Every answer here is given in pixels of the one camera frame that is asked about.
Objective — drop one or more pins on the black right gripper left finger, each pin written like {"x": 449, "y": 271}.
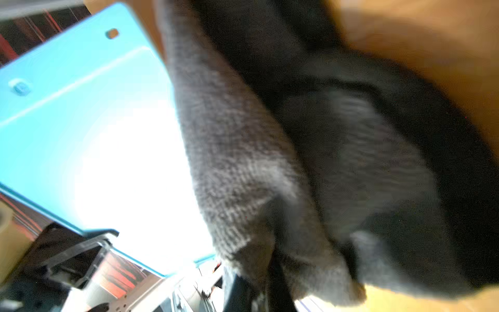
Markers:
{"x": 238, "y": 294}

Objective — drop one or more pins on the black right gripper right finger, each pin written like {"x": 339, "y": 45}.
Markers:
{"x": 279, "y": 298}

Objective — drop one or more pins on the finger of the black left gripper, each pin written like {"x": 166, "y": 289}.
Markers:
{"x": 66, "y": 258}

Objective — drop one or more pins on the white teal drawing tablet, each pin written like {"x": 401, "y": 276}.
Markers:
{"x": 90, "y": 138}

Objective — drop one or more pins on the dark grey wiping cloth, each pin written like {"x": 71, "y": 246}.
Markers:
{"x": 354, "y": 170}

